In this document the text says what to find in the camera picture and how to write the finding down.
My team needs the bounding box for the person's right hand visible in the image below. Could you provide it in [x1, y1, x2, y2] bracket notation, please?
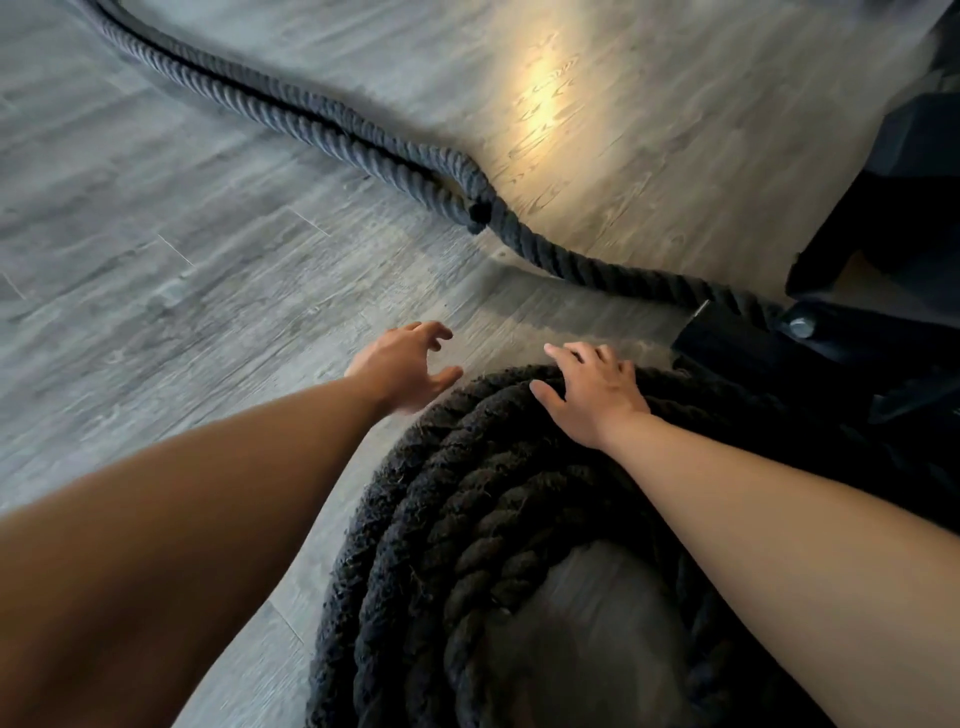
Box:
[529, 342, 652, 452]

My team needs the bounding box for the person's left hand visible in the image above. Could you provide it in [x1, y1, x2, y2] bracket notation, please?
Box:
[344, 321, 465, 416]

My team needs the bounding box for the person's right forearm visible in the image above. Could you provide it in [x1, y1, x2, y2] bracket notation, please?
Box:
[604, 411, 960, 728]

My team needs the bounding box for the person's left forearm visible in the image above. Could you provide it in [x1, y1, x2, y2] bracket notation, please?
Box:
[0, 372, 385, 728]

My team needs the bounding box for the black metal rack base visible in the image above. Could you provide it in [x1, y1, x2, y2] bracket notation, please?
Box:
[670, 297, 960, 429]

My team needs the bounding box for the black gym equipment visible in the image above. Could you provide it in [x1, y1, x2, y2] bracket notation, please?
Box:
[784, 0, 960, 310]

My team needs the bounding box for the thick black frayed rope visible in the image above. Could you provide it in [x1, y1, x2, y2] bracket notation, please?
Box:
[306, 363, 960, 728]

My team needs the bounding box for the thick grey battle rope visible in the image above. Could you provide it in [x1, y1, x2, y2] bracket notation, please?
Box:
[78, 0, 774, 325]

